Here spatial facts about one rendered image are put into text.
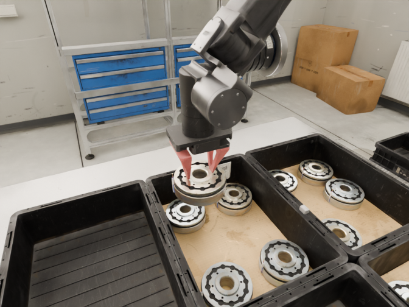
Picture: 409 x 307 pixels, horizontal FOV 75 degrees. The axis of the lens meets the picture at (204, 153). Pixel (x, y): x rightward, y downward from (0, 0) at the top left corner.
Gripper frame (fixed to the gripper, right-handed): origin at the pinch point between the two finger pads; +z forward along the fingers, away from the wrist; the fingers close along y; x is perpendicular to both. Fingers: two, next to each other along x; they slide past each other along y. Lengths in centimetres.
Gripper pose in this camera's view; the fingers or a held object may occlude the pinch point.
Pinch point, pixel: (199, 170)
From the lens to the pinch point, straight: 51.7
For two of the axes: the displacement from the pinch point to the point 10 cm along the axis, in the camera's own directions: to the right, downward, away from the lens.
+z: 0.1, 8.2, 5.7
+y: 9.2, -2.3, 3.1
